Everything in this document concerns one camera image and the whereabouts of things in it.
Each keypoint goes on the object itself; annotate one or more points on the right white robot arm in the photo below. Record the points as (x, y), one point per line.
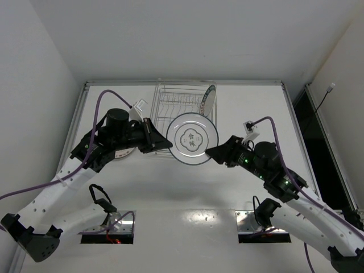
(294, 207)

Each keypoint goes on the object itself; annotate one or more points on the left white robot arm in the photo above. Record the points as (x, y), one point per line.
(34, 228)

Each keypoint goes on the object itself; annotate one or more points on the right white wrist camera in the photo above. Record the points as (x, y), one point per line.
(251, 130)

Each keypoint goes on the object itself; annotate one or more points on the orange sunburst white plate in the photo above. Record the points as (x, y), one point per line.
(121, 154)

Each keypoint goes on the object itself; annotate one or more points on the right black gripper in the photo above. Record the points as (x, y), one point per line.
(229, 152)

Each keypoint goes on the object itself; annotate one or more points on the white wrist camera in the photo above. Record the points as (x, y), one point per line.
(136, 111)
(251, 130)

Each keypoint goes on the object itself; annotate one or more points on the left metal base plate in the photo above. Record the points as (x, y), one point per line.
(121, 222)

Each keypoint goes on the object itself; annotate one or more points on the metal base plate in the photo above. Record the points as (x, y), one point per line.
(121, 222)
(247, 225)

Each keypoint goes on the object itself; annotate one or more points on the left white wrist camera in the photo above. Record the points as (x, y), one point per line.
(136, 111)

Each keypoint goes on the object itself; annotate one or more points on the metal wire dish rack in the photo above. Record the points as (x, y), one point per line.
(172, 99)

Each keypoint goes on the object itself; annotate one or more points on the green rimmed white plate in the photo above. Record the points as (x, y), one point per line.
(208, 101)

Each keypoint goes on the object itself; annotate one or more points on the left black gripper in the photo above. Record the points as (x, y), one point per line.
(149, 136)

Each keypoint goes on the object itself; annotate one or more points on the black rimmed white plate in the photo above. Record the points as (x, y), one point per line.
(191, 135)

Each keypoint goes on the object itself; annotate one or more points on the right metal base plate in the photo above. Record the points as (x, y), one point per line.
(247, 225)

